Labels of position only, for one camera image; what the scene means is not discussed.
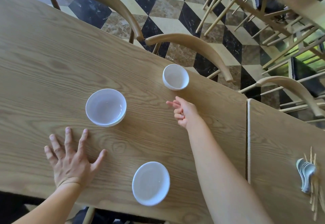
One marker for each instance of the person's left hand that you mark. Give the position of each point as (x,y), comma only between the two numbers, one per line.
(71,165)

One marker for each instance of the person's right hand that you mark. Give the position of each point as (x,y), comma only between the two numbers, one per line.
(186,113)

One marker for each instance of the bundle of wooden chopsticks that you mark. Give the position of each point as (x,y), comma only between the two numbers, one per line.
(315,201)

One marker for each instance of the person's left forearm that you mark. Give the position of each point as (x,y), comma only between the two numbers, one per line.
(50,206)

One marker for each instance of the person's right forearm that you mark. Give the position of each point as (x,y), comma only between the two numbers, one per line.
(221,180)

